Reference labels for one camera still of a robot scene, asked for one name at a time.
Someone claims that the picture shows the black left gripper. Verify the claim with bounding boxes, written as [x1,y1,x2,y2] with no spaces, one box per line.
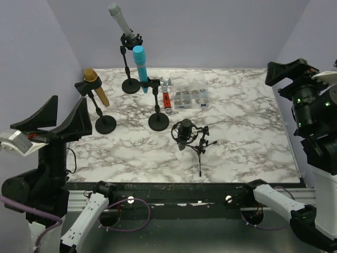
[13,94,92,189]

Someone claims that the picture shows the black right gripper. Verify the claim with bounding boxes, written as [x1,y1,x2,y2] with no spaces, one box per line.
[267,56,337,132]

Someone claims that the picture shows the gold microphone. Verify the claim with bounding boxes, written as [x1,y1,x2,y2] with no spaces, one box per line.
[83,68,110,107]

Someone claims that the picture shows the black clip desk stand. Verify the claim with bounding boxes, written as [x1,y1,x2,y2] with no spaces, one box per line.
[140,77,169,132]

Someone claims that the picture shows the blue microphone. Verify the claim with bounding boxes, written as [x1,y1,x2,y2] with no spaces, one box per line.
[133,45,148,82]

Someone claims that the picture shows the black tripod shock-mount stand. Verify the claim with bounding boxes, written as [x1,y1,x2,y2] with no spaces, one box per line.
[171,121,217,177]

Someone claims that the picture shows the black microphone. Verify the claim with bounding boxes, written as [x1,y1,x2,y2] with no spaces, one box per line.
[177,119,194,151]

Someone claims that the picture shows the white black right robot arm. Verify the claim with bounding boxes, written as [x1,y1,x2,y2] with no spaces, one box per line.
[242,59,336,252]

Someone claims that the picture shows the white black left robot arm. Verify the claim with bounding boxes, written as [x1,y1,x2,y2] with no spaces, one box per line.
[1,95,117,252]

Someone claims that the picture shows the grey microphone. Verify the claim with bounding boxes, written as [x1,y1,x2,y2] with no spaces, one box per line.
[108,3,135,40]

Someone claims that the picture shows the clear plastic screw box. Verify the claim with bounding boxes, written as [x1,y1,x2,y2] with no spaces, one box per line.
[170,71,210,110]

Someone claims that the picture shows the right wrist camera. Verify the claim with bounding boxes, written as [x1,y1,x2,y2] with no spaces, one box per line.
[311,71,337,84]

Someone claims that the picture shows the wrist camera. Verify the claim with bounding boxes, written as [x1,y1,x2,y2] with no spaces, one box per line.
[1,129,48,157]
[311,71,337,84]

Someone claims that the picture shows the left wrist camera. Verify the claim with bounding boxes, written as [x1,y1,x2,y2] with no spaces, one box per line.
[1,129,48,157]

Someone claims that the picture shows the tall black shock-mount stand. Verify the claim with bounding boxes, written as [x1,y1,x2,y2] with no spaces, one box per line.
[120,33,144,94]

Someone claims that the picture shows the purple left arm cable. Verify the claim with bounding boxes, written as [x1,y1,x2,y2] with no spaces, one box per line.
[0,194,64,253]

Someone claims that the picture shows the red handled adjustable wrench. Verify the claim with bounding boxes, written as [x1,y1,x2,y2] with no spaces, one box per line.
[159,77,172,114]

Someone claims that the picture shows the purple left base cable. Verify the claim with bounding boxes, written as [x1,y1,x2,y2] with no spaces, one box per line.
[97,198,152,232]

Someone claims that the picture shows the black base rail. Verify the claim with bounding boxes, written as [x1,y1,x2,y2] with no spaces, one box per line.
[65,181,309,221]

